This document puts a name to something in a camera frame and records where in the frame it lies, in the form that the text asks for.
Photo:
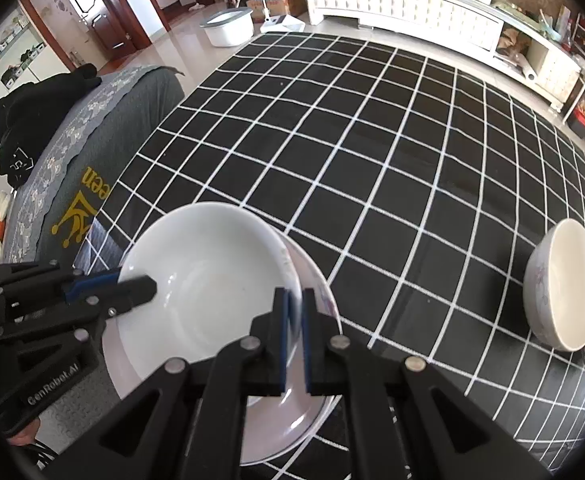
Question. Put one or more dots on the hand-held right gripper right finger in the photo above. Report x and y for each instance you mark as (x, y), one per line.
(308, 340)

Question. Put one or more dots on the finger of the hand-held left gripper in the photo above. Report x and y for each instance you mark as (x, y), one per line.
(132, 295)
(90, 285)

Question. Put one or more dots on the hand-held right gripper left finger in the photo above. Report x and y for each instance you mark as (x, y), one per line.
(286, 340)

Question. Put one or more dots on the white bowl with floral outside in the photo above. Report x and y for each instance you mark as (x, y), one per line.
(207, 255)

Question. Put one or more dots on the pink floral white plate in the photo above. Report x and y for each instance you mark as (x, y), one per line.
(277, 425)

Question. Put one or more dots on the black garment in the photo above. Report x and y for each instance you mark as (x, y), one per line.
(37, 110)

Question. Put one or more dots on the black checked tablecloth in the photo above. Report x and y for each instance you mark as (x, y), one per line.
(372, 135)

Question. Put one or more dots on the cream white bowl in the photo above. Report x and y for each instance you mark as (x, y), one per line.
(569, 280)

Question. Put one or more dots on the brown wooden door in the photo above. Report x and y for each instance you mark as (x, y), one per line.
(97, 5)

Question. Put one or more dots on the white bucket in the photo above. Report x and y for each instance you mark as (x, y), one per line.
(227, 30)

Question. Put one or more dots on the white dustpan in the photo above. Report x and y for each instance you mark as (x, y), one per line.
(285, 24)

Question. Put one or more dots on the white padded television cabinet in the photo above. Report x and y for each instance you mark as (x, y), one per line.
(422, 15)

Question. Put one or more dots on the white paper roll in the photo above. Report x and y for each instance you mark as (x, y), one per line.
(527, 67)

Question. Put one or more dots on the white wall shelf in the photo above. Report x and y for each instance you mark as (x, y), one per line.
(15, 45)

